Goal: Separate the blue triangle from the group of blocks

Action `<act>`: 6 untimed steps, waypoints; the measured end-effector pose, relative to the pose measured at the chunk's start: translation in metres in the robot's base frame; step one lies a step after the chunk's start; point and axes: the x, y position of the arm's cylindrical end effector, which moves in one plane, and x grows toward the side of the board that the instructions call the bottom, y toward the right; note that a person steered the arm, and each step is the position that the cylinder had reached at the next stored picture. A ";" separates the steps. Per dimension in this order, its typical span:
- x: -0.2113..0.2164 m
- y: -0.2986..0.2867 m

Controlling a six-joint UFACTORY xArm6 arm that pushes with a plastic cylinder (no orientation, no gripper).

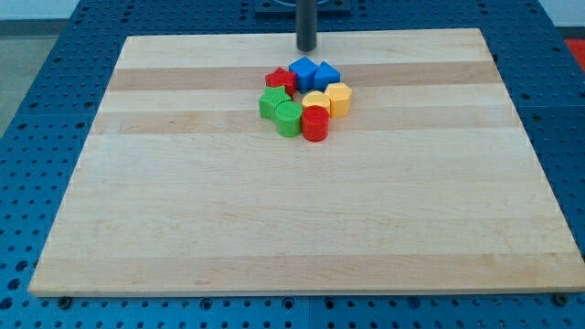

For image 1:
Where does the red cylinder block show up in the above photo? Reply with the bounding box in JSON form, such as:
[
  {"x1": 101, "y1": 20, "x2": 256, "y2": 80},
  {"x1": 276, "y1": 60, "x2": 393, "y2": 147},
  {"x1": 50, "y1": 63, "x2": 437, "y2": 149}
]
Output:
[{"x1": 302, "y1": 105, "x2": 330, "y2": 142}]

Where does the light wooden board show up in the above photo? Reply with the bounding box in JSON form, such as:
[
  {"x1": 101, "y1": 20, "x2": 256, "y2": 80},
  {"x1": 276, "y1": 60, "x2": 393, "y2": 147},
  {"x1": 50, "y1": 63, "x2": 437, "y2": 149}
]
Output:
[{"x1": 29, "y1": 28, "x2": 584, "y2": 297}]

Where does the green star block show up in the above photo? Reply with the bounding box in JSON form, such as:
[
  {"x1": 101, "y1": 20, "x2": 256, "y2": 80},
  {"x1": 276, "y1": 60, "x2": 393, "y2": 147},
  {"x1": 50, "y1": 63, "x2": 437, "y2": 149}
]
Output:
[{"x1": 259, "y1": 86, "x2": 292, "y2": 120}]

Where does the blue cube block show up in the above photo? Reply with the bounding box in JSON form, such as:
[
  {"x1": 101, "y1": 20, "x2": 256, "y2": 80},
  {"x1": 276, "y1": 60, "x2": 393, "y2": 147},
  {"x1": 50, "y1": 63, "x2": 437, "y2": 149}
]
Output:
[{"x1": 289, "y1": 57, "x2": 318, "y2": 93}]

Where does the blue perforated metal table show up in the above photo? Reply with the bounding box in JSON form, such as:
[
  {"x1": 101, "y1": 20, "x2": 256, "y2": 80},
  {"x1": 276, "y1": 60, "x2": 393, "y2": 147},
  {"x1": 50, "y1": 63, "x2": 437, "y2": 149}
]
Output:
[{"x1": 1, "y1": 0, "x2": 584, "y2": 328}]

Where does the yellow hexagon block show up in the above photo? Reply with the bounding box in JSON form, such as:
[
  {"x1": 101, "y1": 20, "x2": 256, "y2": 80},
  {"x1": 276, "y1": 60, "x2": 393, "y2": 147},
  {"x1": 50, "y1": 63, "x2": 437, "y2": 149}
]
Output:
[{"x1": 324, "y1": 82, "x2": 353, "y2": 118}]

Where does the blue triangle block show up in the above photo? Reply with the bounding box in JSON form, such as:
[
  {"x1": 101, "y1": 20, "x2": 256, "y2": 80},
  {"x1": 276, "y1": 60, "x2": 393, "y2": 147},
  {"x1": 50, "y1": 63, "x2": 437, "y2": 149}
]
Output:
[{"x1": 314, "y1": 61, "x2": 341, "y2": 91}]

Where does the green cylinder block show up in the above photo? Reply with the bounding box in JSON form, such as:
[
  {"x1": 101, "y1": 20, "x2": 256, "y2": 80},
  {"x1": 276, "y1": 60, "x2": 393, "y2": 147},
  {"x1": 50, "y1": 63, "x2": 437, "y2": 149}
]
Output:
[{"x1": 275, "y1": 101, "x2": 303, "y2": 138}]

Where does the red star block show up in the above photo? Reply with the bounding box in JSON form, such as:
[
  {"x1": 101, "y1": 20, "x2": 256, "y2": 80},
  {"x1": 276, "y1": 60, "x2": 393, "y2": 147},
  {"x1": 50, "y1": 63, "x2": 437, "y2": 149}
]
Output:
[{"x1": 265, "y1": 67, "x2": 297, "y2": 96}]

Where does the yellow half-round block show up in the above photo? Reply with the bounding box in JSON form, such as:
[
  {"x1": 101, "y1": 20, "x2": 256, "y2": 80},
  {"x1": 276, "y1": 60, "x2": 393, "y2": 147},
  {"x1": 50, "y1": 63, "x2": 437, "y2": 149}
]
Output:
[{"x1": 301, "y1": 90, "x2": 331, "y2": 112}]

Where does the red object at right edge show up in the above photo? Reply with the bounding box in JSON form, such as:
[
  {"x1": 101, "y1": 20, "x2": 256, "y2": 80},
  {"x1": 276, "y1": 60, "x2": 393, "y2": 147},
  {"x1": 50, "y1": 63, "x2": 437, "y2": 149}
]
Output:
[{"x1": 565, "y1": 38, "x2": 585, "y2": 70}]

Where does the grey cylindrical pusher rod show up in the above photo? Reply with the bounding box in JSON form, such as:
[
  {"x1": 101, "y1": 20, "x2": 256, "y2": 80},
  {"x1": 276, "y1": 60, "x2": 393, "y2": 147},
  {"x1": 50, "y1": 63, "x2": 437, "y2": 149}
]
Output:
[{"x1": 295, "y1": 0, "x2": 318, "y2": 52}]

